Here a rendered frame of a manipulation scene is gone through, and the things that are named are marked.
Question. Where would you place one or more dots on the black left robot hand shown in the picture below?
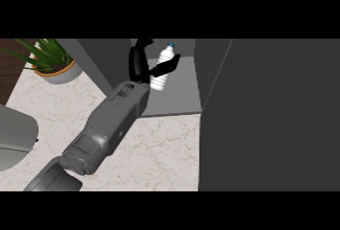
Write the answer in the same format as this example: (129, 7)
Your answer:
(139, 66)

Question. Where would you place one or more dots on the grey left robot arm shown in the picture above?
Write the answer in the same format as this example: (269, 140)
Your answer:
(106, 125)

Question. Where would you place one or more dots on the white water bottle blue cap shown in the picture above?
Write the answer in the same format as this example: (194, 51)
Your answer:
(164, 57)

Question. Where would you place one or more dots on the grey open cabinet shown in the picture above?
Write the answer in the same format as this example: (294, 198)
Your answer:
(171, 92)

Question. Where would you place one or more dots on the dark grey cabinet door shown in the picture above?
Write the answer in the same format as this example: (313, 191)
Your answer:
(269, 115)

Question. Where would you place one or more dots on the green potted plant grey pot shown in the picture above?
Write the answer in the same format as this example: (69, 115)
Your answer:
(52, 61)

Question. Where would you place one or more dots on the grey rounded appliance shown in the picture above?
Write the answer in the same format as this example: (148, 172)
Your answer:
(13, 137)

